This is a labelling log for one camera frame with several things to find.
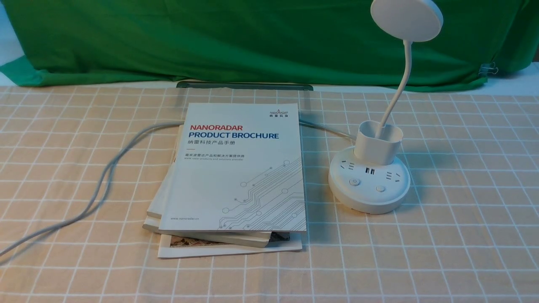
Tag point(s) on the white desk lamp with sockets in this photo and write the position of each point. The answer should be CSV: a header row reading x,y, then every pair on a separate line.
x,y
369,177

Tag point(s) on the white Nanoradar product brochure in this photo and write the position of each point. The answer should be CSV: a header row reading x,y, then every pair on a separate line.
x,y
238,168

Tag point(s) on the dark flat bar under backdrop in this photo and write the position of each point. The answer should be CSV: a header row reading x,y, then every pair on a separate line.
x,y
244,86

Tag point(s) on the bottom magazine with photo cover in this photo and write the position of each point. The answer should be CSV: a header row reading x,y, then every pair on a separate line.
x,y
172,247

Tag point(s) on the checkered beige tablecloth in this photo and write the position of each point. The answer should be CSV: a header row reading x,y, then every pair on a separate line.
x,y
467,232

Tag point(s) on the metal binder clip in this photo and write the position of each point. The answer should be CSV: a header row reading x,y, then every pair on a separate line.
x,y
488,69

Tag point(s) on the green backdrop cloth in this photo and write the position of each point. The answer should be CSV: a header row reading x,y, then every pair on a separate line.
x,y
328,42

